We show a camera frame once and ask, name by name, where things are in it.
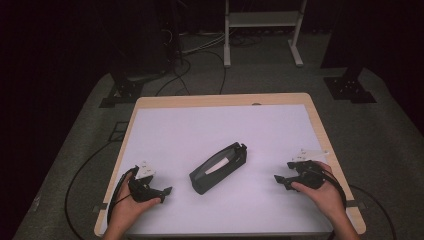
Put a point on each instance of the person's right hand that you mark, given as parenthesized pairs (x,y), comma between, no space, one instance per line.
(328,200)

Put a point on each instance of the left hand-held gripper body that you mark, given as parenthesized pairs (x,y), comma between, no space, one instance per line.
(141,191)

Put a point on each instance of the white table mat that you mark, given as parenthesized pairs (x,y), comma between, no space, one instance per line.
(233,126)

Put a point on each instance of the white desk frame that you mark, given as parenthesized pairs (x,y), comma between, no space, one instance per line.
(263,19)

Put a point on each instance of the person's left hand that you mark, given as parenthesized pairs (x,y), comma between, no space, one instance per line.
(125,208)

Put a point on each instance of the black pencil case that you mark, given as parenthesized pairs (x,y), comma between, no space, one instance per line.
(218,173)

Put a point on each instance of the black stand base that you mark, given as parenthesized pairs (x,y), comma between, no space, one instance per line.
(124,91)
(350,88)

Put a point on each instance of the wooden table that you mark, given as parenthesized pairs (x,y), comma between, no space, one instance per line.
(230,99)

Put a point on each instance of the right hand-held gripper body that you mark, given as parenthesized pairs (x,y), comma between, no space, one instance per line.
(310,176)

